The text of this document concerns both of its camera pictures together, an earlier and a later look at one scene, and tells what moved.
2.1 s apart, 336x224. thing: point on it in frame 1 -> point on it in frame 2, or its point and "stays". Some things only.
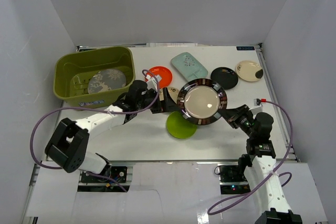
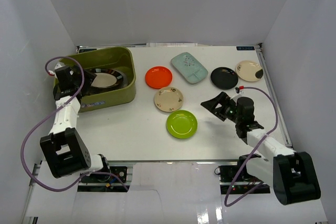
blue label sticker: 245,48 stays
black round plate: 226,77 stays
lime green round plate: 180,127 stays
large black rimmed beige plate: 201,101 -> 106,78
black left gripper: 163,100 -> 79,76
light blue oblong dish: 190,67 stays
